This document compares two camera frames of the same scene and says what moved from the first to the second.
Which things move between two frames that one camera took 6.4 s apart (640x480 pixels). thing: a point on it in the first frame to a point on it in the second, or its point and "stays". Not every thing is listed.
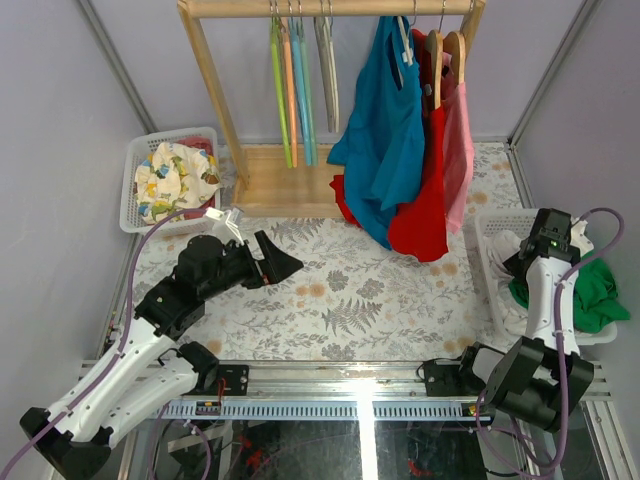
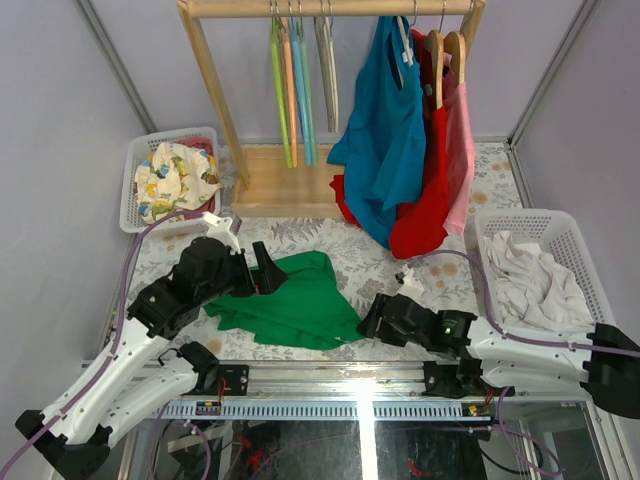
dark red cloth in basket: x=201 y=142 stays
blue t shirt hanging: x=382 y=144 stays
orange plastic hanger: x=288 y=10 stays
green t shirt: x=596 y=304 to x=307 y=311
